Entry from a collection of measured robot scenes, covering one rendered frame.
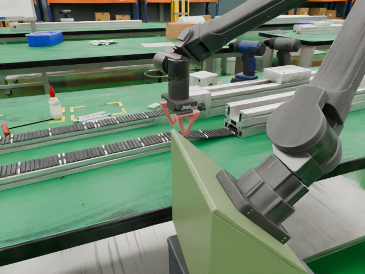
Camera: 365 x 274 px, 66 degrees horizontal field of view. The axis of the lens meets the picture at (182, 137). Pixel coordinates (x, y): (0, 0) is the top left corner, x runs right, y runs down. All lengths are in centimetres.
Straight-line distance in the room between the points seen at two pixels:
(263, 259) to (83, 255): 101
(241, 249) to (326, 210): 128
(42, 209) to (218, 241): 43
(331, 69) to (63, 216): 55
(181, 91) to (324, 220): 105
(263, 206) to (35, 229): 43
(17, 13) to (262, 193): 340
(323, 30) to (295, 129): 350
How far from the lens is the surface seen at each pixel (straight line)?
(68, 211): 64
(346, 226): 156
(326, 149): 43
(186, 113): 73
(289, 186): 41
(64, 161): 75
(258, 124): 93
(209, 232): 32
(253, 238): 35
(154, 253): 127
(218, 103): 103
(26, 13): 360
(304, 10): 1389
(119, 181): 69
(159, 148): 80
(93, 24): 434
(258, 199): 40
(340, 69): 47
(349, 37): 51
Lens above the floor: 117
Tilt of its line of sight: 27 degrees down
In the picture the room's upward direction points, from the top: straight up
